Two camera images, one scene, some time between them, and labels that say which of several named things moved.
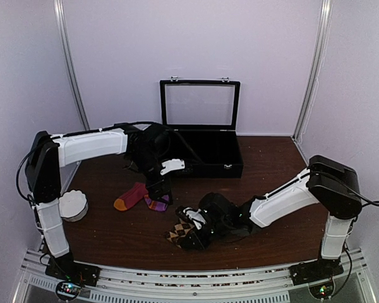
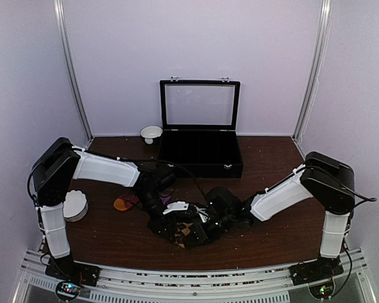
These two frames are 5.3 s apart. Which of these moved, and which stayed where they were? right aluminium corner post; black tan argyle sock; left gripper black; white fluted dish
Moved: left gripper black
Stayed: right aluminium corner post; white fluted dish; black tan argyle sock
